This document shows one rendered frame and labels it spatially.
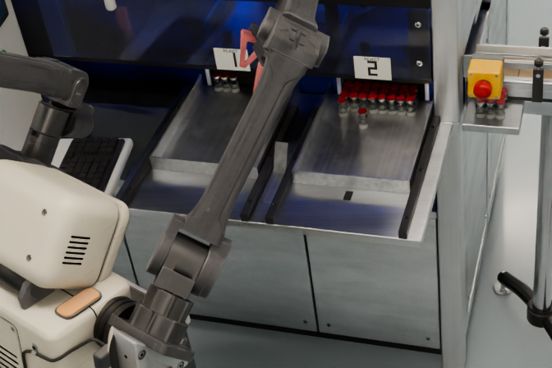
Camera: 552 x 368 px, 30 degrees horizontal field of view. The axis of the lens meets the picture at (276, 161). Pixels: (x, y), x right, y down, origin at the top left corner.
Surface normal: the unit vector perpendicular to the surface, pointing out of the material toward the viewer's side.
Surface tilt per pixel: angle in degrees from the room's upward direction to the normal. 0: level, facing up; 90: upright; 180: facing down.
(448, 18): 90
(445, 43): 90
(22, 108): 90
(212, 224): 59
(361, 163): 0
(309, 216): 0
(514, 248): 0
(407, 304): 90
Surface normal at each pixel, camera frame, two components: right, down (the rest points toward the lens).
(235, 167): 0.07, 0.11
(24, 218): -0.55, -0.13
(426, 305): -0.29, 0.62
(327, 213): -0.12, -0.78
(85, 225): 0.77, 0.32
